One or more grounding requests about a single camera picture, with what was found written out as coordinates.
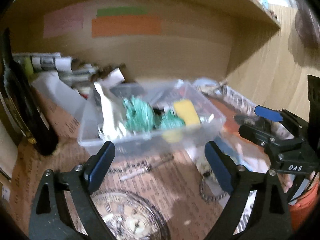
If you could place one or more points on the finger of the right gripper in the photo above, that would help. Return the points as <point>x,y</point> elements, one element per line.
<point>266,140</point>
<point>273,115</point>

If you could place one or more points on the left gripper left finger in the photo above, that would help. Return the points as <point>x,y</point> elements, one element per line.
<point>50,217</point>

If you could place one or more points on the yellow sponge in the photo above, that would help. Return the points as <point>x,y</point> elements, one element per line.
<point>186,111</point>

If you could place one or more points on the yellow soft ball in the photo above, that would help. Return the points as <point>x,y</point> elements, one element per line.
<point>172,136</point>

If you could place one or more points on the white cloth pouch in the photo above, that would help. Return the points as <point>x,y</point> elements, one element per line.
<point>114,114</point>

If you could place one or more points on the black fabric cap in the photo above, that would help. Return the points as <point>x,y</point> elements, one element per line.
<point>158,111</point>

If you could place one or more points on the clear plastic storage box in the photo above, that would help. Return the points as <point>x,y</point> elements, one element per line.
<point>159,95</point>

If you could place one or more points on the green knitted cloth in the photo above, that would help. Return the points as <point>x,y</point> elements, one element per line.
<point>141,118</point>

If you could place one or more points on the person's right hand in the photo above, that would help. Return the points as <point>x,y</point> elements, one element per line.
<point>287,181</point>

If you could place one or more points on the pink satin curtain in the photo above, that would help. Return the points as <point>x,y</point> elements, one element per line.
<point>303,40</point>

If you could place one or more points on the vintage newspaper print mat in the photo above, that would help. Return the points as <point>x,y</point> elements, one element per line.
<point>170,181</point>

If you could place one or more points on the wooden shelf board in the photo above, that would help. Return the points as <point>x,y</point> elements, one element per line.
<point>250,9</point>

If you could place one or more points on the dark wine bottle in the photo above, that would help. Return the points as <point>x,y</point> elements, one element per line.
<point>22,106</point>

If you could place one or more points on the stack of newspapers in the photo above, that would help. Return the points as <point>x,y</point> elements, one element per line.
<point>73,72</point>

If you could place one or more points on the orange sticky note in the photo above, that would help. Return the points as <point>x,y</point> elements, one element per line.
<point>108,26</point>

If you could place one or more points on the green sticky note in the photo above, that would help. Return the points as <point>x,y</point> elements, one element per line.
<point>118,11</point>

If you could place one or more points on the pink sticky note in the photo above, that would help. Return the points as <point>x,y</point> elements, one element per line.
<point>64,20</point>

